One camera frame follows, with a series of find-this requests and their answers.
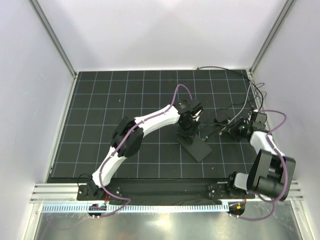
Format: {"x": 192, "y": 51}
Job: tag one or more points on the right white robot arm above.
{"x": 272, "y": 171}

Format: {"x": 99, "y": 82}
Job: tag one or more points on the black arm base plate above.
{"x": 162, "y": 190}

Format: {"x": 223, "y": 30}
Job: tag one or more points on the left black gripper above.
{"x": 189, "y": 134}

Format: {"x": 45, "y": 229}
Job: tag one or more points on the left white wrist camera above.
{"x": 195, "y": 117}

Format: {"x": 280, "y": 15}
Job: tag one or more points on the left aluminium frame post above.
{"x": 52, "y": 35}

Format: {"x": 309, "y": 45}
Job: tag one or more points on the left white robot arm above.
{"x": 127, "y": 138}

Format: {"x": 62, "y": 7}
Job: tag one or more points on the white slotted cable duct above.
{"x": 99, "y": 208}

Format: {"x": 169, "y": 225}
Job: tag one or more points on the black network switch box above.
{"x": 198, "y": 152}

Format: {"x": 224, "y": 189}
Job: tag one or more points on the black ethernet cable silver plug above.
{"x": 258, "y": 93}

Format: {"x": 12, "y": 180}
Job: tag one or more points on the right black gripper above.
{"x": 232, "y": 130}

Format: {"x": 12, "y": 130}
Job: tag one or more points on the aluminium frame post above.
{"x": 276, "y": 26}
{"x": 52, "y": 35}

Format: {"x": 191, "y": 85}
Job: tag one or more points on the black grid mat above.
{"x": 101, "y": 99}

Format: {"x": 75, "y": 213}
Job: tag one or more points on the aluminium frame rail front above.
{"x": 68, "y": 192}

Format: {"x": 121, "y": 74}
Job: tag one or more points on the right aluminium frame post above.
{"x": 276, "y": 26}

